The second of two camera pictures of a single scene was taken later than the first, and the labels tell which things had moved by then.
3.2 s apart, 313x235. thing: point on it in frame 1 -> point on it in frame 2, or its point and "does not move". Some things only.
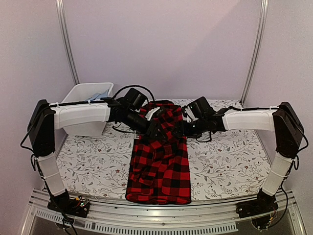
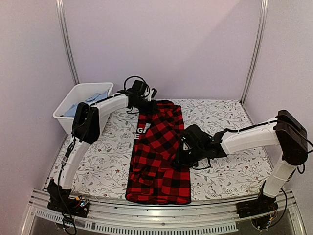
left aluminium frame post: x=64 y=25 does not move
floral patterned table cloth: x=234 y=166 does not move
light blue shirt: x=98 y=96 does not move
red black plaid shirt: x=159 y=172 does not move
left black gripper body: x=131 y=120 -> x=145 y=108
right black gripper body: x=192 y=131 -> x=189 y=159
